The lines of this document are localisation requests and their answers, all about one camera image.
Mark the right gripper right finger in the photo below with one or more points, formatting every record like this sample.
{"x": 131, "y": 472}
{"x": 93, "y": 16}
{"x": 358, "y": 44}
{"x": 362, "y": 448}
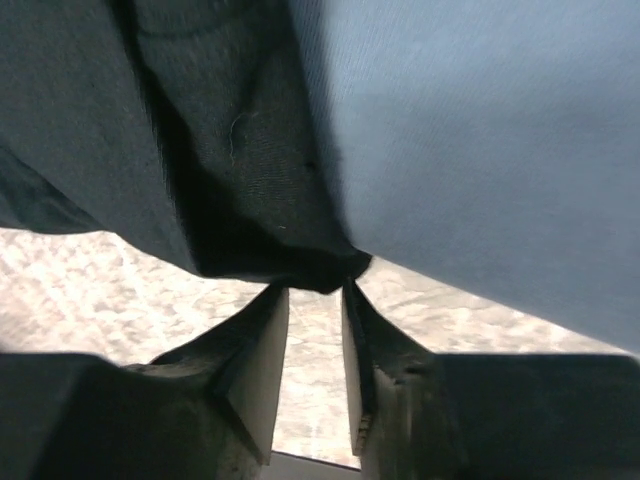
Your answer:
{"x": 371, "y": 344}

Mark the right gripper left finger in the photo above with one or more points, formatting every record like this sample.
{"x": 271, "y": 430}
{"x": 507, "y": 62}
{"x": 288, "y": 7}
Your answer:
{"x": 237, "y": 367}

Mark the black t shirt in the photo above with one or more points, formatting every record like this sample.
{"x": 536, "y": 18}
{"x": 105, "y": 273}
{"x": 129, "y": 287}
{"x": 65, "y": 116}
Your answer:
{"x": 184, "y": 127}

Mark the folded blue t shirt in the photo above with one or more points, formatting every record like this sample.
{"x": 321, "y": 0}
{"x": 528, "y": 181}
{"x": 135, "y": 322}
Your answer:
{"x": 491, "y": 145}

